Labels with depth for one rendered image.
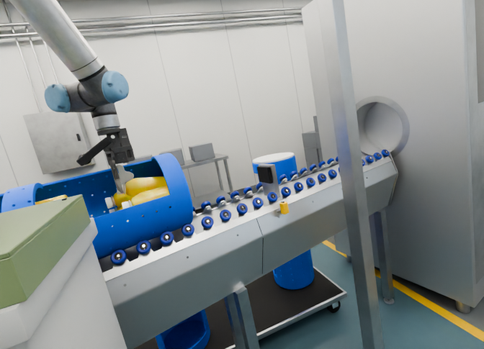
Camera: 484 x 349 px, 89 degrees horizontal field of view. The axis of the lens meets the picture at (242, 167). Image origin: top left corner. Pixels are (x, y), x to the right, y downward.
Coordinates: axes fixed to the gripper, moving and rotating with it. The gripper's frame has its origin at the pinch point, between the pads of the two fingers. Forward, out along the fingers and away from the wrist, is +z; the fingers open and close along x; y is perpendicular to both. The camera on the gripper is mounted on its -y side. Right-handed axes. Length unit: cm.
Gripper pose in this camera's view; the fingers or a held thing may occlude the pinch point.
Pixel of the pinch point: (119, 189)
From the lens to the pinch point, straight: 93.9
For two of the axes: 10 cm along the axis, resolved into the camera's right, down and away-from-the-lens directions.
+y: 8.5, -2.5, 4.6
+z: 2.0, 9.7, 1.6
